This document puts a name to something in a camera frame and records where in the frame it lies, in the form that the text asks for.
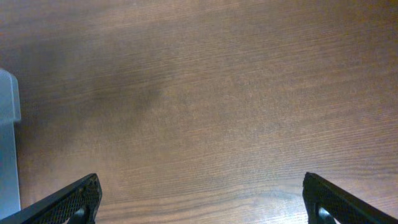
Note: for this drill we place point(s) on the clear plastic storage bin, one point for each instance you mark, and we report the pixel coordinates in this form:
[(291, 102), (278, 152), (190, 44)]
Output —
[(10, 115)]

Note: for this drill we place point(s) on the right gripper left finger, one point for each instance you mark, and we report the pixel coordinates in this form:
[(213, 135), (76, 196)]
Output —
[(76, 203)]

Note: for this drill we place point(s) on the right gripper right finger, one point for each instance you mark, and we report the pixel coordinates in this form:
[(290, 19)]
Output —
[(325, 202)]

